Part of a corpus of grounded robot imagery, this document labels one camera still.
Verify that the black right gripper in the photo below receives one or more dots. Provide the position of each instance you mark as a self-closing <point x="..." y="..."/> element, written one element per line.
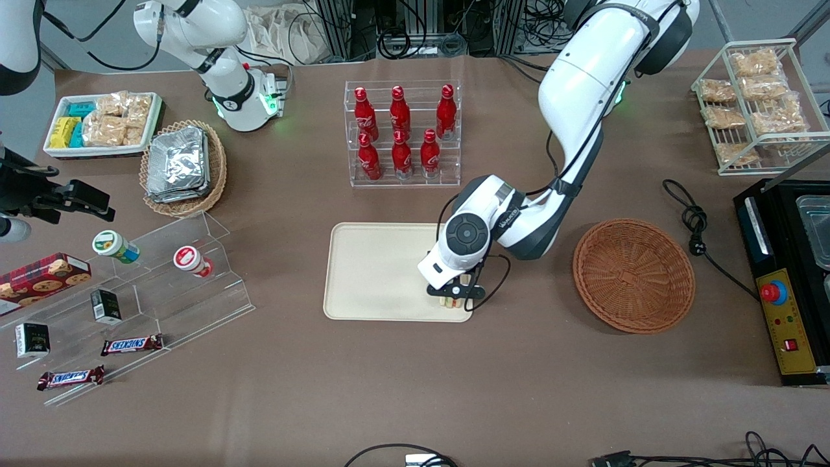
<point x="24" y="189"/>

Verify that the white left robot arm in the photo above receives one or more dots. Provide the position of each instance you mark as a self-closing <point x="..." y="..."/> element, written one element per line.
<point x="583" y="78"/>

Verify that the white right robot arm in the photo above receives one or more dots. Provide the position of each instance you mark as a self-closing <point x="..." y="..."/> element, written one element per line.
<point x="227" y="97"/>

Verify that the white rectangular snack tray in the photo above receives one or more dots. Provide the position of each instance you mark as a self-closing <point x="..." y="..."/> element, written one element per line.
<point x="58" y="152"/>

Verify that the beige plastic serving tray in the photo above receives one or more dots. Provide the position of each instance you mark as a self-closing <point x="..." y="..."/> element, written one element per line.
<point x="376" y="272"/>

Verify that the light wicker basket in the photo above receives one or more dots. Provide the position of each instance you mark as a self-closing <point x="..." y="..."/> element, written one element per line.
<point x="217" y="175"/>

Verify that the brown wicker basket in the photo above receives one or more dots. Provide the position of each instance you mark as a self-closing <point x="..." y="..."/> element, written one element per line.
<point x="632" y="275"/>

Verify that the green lid snack cup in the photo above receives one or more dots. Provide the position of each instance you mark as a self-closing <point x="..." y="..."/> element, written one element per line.
<point x="113" y="246"/>

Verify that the teal snack pack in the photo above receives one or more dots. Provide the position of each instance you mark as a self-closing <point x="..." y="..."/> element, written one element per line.
<point x="77" y="135"/>
<point x="81" y="109"/>

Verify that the yellow snack pack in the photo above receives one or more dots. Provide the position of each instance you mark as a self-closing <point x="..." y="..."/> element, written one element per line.
<point x="61" y="131"/>

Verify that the rice cracker bag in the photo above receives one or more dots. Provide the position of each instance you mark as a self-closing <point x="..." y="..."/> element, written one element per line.
<point x="111" y="104"/>
<point x="134" y="134"/>
<point x="104" y="131"/>
<point x="139" y="107"/>

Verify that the red plaid cookie box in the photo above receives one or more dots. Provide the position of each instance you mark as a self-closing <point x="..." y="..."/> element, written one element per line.
<point x="39" y="279"/>

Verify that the silver foil pack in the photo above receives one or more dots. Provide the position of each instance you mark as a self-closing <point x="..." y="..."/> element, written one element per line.
<point x="175" y="159"/>
<point x="206" y="188"/>

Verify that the small black box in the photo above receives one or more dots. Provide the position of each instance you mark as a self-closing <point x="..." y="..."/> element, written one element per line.
<point x="32" y="340"/>
<point x="106" y="307"/>

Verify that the red lid snack cup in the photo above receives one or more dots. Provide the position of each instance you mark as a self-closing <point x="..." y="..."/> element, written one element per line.
<point x="190" y="260"/>

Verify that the clear acrylic stepped display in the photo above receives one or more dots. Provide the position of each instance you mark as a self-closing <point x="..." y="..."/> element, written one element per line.
<point x="162" y="305"/>

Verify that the red cola bottle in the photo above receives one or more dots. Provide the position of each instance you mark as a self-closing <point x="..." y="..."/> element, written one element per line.
<point x="366" y="117"/>
<point x="430" y="157"/>
<point x="445" y="115"/>
<point x="369" y="162"/>
<point x="402" y="159"/>
<point x="400" y="115"/>

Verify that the snickers chocolate bar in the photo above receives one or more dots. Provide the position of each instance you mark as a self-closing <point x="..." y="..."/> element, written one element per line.
<point x="131" y="345"/>
<point x="70" y="378"/>

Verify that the clear acrylic bottle rack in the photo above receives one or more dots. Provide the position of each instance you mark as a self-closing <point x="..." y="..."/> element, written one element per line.
<point x="415" y="104"/>

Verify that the beige cloth bag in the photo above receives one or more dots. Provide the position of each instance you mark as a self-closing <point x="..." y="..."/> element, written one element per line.
<point x="285" y="35"/>

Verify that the bagged rice snack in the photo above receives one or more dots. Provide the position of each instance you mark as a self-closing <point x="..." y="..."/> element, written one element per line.
<point x="778" y="117"/>
<point x="733" y="154"/>
<point x="716" y="90"/>
<point x="723" y="117"/>
<point x="755" y="63"/>
<point x="765" y="87"/>

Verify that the red emergency stop button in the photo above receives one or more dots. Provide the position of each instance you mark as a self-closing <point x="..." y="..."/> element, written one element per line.
<point x="773" y="293"/>

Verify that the black machine with yellow panel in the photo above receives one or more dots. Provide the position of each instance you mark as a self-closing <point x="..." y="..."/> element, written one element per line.
<point x="794" y="324"/>

